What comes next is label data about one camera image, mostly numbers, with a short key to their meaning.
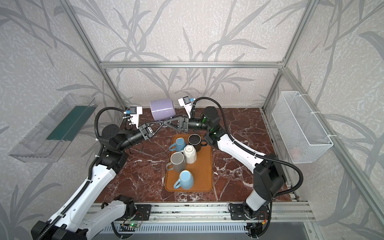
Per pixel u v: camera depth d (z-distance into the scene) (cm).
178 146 89
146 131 57
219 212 75
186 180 76
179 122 58
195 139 91
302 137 61
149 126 60
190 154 84
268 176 43
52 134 66
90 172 48
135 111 58
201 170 88
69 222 38
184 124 58
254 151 49
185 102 60
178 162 79
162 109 59
